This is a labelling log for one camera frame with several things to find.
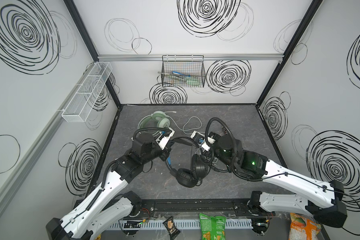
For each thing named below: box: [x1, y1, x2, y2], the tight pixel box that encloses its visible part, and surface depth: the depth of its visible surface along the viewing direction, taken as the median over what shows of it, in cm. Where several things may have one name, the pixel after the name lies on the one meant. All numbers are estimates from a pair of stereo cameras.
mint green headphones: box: [137, 111, 177, 134], surface depth 107 cm
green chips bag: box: [199, 213, 227, 240], surface depth 67 cm
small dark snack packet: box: [162, 216, 181, 240], surface depth 69 cm
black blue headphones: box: [165, 137, 209, 188], surface depth 61 cm
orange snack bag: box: [288, 212, 322, 240], surface depth 67 cm
